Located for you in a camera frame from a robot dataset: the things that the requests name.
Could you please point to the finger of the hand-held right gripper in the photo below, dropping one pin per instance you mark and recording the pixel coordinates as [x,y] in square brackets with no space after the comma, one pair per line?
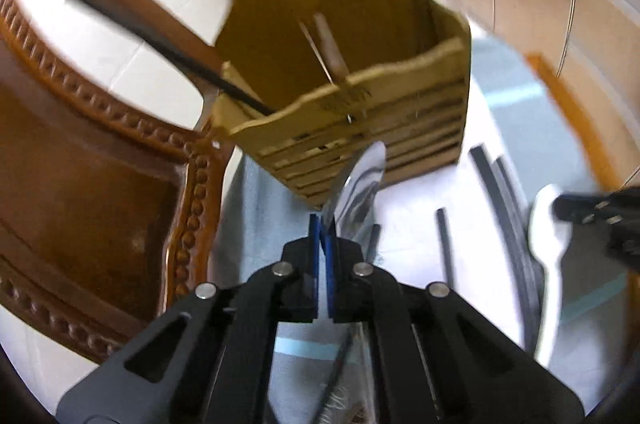
[600,209]

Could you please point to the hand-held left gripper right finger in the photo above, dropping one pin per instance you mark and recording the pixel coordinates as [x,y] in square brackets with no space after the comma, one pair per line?
[328,274]

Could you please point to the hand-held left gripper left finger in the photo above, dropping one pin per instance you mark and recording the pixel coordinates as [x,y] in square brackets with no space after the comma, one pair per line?
[315,254]

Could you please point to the matte metal spoon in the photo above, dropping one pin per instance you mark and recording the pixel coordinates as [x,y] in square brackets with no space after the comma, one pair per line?
[542,234]

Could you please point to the shiny metal spoon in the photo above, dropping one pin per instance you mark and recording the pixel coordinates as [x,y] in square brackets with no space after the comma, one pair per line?
[362,184]

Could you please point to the wooden slatted utensil holder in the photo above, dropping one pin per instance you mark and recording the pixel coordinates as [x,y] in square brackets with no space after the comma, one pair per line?
[400,133]

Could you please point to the checked cloth with round logo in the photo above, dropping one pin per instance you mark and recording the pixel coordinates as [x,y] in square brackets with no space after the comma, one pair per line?
[415,229]

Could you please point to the brown carved wooden chair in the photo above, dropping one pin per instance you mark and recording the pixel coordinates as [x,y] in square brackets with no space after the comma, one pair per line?
[75,184]

